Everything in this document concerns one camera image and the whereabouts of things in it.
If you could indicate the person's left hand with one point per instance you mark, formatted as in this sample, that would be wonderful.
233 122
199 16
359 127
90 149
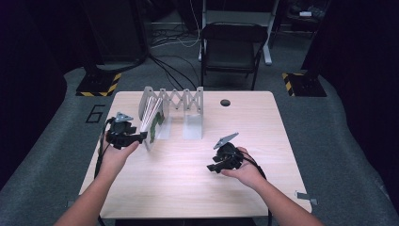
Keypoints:
114 160

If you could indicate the small white device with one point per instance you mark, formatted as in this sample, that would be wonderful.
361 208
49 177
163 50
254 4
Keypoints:
305 13

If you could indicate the dark curtain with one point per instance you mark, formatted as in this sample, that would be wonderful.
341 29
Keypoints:
363 78
28 78

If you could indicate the black round table grommet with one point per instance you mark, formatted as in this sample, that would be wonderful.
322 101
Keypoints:
225 102

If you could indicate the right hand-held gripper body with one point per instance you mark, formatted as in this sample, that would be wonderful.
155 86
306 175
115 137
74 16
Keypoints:
229 155

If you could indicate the black folding chair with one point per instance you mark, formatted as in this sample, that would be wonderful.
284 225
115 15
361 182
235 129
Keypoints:
232 53

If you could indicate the caterpillar picture book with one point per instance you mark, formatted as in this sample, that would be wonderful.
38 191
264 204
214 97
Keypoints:
153 121

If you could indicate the grey expandable metal book stand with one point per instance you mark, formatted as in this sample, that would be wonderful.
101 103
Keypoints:
191 125

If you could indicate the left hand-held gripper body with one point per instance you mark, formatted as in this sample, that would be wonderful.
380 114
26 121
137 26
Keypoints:
120 135

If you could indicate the grey table edge bracket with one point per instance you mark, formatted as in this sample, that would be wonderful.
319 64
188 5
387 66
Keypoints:
69 203
306 196

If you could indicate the white desk frame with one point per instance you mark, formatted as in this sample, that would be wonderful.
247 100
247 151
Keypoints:
268 47

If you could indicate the person's right hand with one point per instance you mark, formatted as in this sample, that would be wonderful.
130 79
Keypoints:
249 174

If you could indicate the black stand base striped edge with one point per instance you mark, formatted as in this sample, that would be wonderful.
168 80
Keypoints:
306 85
97 84

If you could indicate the dark cabinet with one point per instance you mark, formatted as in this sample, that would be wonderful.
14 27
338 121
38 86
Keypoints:
116 28

